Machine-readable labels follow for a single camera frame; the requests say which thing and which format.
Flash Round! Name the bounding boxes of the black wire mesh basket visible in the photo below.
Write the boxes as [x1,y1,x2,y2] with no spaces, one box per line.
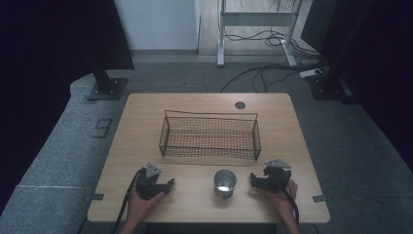
[158,109,262,162]

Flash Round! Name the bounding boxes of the person's left hand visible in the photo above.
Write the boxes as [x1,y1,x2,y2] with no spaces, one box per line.
[127,189,166,226]

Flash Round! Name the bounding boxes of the black floor cables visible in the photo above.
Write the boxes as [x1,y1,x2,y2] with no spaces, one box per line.
[219,61,325,94]

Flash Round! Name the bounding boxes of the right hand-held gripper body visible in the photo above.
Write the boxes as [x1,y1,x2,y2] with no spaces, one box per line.
[263,158,293,193]

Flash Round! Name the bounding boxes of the dark curtain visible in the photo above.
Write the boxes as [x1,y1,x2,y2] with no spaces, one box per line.
[0,0,135,216]
[300,0,413,172]

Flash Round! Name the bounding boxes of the tangled cables under desk frame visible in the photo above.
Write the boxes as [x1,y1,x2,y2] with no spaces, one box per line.
[224,0,322,62]

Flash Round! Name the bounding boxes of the hand-held gripper cable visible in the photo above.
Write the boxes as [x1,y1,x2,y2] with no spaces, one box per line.
[272,176,301,226]
[111,168,146,234]

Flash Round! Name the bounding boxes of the left hand-held gripper cable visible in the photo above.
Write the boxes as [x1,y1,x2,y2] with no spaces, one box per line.
[111,168,146,234]

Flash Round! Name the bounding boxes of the white metal desk frame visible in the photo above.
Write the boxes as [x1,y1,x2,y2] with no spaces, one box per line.
[216,0,304,68]

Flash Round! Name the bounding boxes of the white power strip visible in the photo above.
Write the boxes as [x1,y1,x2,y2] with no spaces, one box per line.
[298,67,323,79]

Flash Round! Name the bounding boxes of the right hand-held gripper cable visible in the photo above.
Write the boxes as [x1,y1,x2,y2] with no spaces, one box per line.
[272,176,301,226]

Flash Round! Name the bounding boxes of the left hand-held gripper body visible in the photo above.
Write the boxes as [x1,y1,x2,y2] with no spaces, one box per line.
[134,162,163,201]

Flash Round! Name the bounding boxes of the black stand with base plate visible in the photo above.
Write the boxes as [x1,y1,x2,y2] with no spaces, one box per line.
[306,0,374,105]
[86,59,130,101]

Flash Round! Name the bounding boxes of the person's right hand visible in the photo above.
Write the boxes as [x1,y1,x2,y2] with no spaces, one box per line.
[263,178,299,215]

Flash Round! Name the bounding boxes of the metal cup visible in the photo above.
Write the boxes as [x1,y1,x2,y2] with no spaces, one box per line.
[212,169,238,200]

